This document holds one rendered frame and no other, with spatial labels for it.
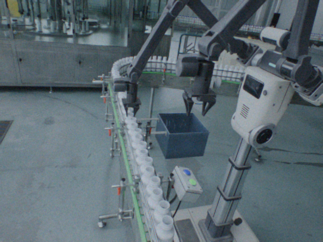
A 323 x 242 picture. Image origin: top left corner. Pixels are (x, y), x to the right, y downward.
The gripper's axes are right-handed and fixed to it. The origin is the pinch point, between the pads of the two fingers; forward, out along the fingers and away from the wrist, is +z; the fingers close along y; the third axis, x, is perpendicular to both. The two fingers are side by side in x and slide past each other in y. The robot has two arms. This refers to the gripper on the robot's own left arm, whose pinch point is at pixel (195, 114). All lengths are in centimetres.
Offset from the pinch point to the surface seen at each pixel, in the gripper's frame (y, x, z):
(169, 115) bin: 23, 86, 47
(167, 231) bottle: -15.9, -27.8, 25.9
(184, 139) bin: 25, 56, 50
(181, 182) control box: -2.7, -5.4, 28.8
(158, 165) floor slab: 36, 132, 140
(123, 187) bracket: -26.0, -2.3, 31.1
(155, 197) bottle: -16.9, -15.4, 24.4
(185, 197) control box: -2.1, -10.5, 32.3
